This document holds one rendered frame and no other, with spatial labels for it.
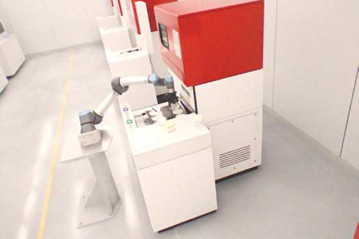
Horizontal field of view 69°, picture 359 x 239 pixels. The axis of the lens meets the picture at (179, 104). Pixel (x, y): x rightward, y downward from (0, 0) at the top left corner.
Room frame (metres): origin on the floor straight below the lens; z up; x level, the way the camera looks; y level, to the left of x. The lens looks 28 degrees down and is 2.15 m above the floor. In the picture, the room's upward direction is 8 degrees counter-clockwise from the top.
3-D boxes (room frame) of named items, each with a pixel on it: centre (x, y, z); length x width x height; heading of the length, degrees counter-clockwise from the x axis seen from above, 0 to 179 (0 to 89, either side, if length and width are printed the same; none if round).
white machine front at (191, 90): (2.43, -0.04, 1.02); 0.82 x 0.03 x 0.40; 14
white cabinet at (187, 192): (2.09, 0.22, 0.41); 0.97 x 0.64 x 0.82; 14
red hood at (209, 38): (2.51, -0.34, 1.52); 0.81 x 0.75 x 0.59; 14
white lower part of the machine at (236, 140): (2.52, -0.37, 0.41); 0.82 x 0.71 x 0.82; 14
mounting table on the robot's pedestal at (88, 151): (2.05, 0.89, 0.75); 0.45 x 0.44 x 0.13; 101
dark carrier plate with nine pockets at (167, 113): (2.19, 0.14, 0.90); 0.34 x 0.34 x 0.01; 14
